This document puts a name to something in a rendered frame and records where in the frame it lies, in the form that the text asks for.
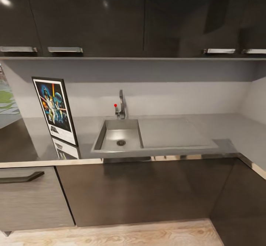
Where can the fixed window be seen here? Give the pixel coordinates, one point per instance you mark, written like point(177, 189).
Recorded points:
point(9, 111)

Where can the dishwasher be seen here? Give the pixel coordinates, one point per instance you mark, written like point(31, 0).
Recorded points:
point(33, 198)

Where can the drop in sink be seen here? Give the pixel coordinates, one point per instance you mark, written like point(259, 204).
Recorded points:
point(148, 134)

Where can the cabinet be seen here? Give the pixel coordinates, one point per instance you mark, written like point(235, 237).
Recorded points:
point(214, 30)
point(72, 29)

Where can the poster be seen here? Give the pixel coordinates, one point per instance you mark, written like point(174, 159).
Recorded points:
point(54, 102)

